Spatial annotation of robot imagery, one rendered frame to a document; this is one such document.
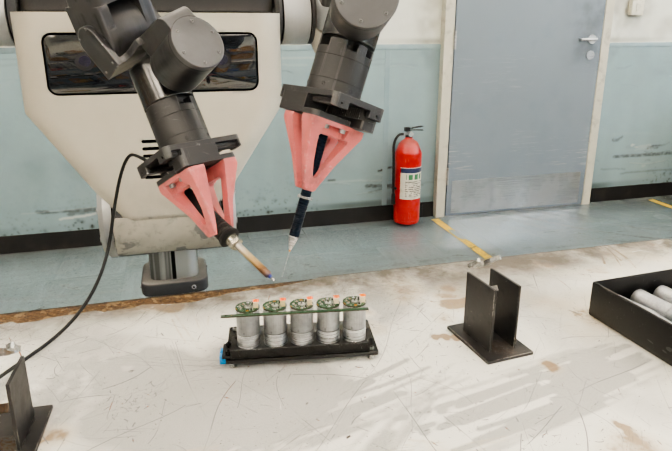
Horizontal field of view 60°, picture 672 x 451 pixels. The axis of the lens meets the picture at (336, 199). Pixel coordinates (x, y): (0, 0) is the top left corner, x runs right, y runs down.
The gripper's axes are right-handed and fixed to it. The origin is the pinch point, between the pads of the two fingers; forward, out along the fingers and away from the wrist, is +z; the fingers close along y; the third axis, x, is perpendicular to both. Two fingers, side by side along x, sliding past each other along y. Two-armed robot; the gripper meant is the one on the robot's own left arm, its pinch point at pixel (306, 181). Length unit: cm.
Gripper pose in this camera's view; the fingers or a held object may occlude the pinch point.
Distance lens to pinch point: 60.8
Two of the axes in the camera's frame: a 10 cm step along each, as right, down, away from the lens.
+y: 5.8, 2.2, -7.9
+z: -2.9, 9.6, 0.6
